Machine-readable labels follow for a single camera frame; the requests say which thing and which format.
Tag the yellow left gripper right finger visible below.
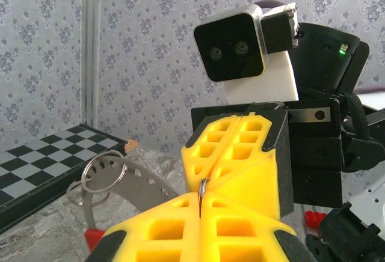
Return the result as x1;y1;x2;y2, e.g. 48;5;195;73
200;192;316;262

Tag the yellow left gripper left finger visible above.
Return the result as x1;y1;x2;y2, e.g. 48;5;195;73
90;192;202;262

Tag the silver keyring with keys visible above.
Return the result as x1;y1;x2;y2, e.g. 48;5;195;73
197;177;211;215

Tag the curved perforated metal strip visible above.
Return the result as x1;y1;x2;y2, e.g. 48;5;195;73
84;153;185;233

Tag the red plastic tag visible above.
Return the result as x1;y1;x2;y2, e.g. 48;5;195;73
84;227;106;254

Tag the large silver split ring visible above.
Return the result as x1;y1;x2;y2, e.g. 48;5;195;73
80;150;128;194

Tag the small silver ring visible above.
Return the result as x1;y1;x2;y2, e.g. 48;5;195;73
65;180;109;207

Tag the red studded toy brick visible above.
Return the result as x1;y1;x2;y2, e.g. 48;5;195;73
304;210;328;230

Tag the black grey chessboard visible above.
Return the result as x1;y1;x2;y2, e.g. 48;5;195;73
0;125;126;233

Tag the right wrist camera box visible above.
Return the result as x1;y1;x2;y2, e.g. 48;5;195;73
192;2;300;105

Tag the aluminium frame post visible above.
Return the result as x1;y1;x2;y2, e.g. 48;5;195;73
81;0;102;129

